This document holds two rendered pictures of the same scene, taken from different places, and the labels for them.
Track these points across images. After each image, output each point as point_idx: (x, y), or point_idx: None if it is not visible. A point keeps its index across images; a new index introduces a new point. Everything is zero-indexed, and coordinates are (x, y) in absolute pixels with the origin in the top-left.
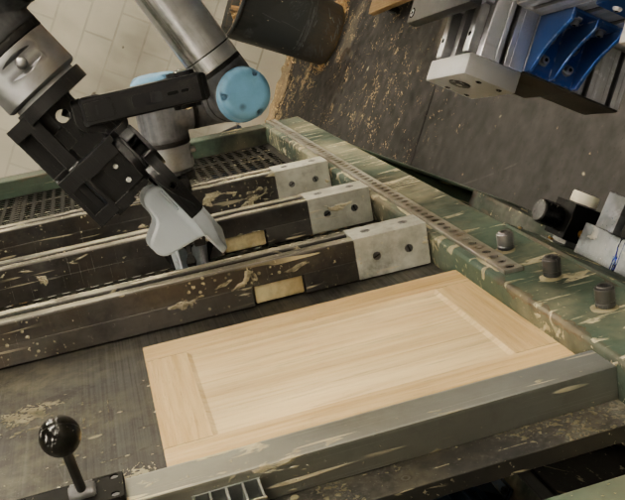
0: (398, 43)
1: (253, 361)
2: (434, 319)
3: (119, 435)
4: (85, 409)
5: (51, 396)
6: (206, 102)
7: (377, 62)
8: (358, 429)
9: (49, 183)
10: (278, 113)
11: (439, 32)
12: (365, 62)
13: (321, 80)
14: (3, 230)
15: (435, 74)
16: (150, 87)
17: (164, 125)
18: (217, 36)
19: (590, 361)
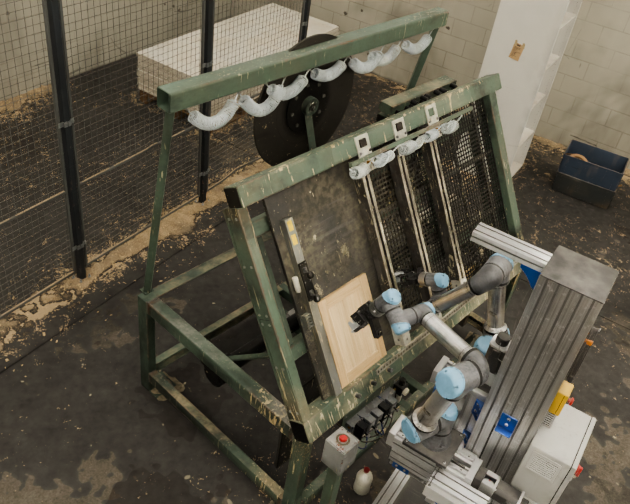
0: None
1: (354, 307)
2: (364, 351)
3: (333, 281)
4: (344, 266)
5: (351, 252)
6: (433, 297)
7: None
8: (324, 344)
9: (497, 161)
10: None
11: (622, 315)
12: None
13: None
14: (440, 187)
15: (442, 359)
16: (374, 329)
17: (429, 282)
18: (441, 309)
19: (338, 391)
